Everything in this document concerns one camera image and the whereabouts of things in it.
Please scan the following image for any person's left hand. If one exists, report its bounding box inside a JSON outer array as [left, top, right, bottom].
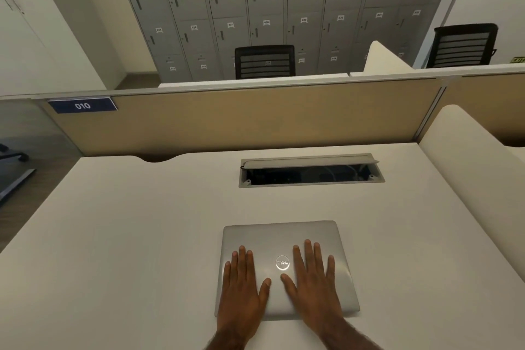
[[217, 245, 272, 335]]

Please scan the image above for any person's right hand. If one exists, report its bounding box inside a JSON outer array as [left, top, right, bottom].
[[280, 239, 349, 331]]

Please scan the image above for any person's right forearm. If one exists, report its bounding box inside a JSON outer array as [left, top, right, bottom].
[[317, 316, 386, 350]]

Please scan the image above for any person's left forearm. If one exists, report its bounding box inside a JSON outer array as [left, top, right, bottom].
[[204, 323, 252, 350]]

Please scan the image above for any silver closed laptop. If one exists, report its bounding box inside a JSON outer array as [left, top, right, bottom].
[[214, 220, 361, 320]]

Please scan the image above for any beige desk partition panel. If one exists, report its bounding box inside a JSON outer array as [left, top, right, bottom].
[[442, 70, 525, 148], [32, 75, 448, 159]]

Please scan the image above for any white curved side divider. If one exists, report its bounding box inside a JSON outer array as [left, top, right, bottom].
[[363, 40, 416, 74], [418, 104, 525, 282]]

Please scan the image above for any black mesh office chair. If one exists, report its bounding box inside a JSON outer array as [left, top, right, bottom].
[[426, 23, 499, 70], [234, 45, 297, 80]]

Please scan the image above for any blue desk number sign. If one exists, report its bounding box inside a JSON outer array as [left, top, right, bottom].
[[47, 96, 119, 114]]

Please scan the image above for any grey metal desk foot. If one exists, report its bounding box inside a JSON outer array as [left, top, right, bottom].
[[0, 168, 37, 203]]

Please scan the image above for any black office chair base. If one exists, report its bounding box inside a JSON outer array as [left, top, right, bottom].
[[0, 142, 30, 164]]

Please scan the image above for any grey desk cable box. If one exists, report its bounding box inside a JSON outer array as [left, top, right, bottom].
[[239, 153, 386, 189]]

